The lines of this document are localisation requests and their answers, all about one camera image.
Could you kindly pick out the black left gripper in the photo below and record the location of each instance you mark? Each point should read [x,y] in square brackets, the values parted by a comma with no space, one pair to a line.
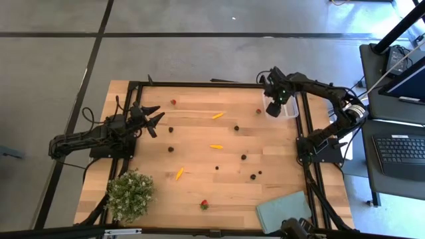
[137,116]

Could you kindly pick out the grey monitor desk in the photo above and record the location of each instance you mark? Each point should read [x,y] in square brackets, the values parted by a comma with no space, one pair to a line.
[372,99]

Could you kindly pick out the black aluminium table frame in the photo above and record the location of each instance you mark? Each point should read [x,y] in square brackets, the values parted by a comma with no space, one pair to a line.
[216,84]

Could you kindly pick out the grey floor object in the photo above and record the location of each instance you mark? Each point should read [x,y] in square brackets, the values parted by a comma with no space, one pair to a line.
[10,152]

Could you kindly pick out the yellow toy vegetable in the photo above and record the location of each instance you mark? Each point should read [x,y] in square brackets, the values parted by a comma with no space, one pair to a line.
[217,115]
[216,146]

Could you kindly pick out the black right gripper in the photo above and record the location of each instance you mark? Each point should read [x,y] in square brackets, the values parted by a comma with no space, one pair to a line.
[277,96]

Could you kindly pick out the silver metal bracket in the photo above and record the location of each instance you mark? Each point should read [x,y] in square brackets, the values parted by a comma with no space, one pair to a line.
[123,231]

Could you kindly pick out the teal folded cloth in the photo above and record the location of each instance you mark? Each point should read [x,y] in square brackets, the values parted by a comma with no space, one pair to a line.
[282,212]

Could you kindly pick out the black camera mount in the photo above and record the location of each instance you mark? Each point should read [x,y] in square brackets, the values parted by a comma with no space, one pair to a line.
[215,233]

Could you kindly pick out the yellow toy banana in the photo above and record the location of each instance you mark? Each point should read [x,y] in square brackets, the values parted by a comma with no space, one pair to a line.
[179,173]

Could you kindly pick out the black power adapter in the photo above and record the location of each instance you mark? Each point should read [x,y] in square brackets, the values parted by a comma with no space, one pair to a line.
[396,59]

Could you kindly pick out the black rounded object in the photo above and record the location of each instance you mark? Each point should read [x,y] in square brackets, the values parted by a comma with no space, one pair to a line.
[293,229]

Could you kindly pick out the dark computer monitor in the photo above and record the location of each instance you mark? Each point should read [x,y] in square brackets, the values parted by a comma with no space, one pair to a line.
[405,83]

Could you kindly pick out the clear plastic tupperware container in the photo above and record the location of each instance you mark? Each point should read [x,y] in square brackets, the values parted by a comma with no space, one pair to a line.
[292,111]

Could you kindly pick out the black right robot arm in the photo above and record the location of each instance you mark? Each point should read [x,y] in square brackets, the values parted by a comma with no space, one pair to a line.
[318,87]

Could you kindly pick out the red toy strawberry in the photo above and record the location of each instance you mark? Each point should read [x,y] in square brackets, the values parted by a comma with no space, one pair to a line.
[173,102]
[258,111]
[204,204]

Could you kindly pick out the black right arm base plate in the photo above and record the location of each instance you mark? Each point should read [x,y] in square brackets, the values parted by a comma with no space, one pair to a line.
[328,155]

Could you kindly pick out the black upright pole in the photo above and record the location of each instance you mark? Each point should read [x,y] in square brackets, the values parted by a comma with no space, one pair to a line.
[398,28]

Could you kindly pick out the black computer keyboard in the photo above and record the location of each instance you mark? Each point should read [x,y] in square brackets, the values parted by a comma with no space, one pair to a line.
[398,156]

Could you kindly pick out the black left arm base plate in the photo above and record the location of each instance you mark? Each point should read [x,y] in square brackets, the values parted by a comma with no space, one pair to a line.
[111,153]

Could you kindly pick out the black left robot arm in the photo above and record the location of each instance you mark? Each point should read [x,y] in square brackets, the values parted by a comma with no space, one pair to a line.
[83,137]

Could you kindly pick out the white sheet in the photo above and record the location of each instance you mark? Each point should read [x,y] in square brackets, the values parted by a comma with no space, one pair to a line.
[347,146]

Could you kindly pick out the grey keyboard desk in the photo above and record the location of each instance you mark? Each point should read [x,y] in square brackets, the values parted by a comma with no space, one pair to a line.
[367,159]

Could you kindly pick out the green artificial potted plant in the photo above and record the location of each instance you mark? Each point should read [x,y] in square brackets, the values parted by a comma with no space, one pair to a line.
[129,196]

